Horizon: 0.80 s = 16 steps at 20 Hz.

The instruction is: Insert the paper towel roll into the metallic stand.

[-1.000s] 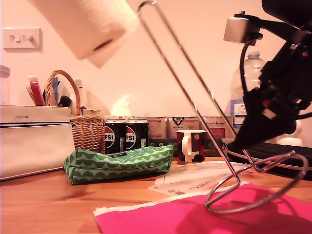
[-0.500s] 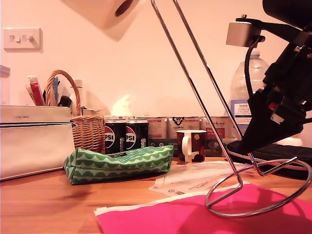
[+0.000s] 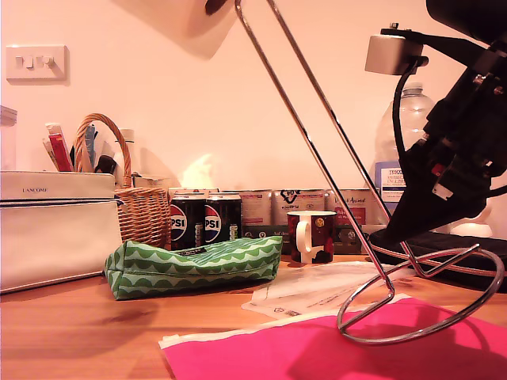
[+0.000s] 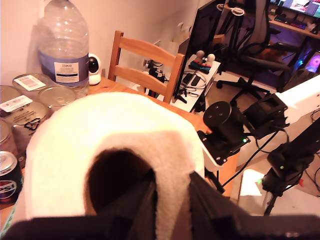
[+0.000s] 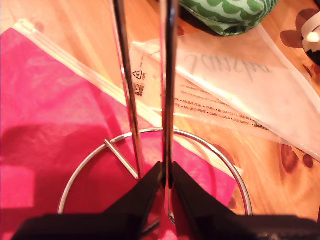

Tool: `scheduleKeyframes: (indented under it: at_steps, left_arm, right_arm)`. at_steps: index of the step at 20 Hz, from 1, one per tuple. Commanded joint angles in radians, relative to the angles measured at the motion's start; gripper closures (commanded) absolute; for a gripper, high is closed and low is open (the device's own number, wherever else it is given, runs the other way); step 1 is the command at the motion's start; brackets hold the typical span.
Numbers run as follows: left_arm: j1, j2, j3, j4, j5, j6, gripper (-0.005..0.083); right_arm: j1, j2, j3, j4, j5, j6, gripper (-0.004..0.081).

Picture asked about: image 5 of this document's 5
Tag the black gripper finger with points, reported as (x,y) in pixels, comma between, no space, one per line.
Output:
(200,212)
(135,212)

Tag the clear plastic bag printed text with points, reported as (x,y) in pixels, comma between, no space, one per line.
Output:
(195,110)

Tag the frosted plastic bag with script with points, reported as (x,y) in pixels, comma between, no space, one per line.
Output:
(250,87)

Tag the pink zip bag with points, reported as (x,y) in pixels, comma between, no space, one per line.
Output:
(50,100)

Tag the green wave pattern pouch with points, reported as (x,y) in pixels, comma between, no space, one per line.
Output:
(225,15)

